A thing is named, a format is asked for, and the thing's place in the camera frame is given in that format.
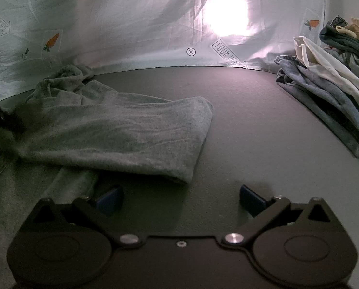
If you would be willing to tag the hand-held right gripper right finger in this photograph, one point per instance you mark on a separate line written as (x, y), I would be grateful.
(252, 201)

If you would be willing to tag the dark green garment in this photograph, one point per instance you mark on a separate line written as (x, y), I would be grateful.
(342, 40)

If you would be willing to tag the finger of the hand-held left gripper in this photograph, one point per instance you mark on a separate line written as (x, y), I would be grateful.
(1, 116)

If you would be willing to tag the white shirt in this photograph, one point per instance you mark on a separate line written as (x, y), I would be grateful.
(327, 63)

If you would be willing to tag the grey zip hoodie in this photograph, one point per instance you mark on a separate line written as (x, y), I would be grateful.
(107, 132)

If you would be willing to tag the blue-grey sweatshirt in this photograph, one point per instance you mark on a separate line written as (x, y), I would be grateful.
(318, 96)

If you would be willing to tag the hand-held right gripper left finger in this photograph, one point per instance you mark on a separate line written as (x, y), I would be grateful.
(109, 201)

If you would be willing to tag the denim jeans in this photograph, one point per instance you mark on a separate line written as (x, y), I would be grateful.
(336, 21)

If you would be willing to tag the grey garment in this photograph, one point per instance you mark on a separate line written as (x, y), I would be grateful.
(358, 64)

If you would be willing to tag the printed pale bed sheet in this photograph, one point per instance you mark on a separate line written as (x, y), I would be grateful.
(107, 21)

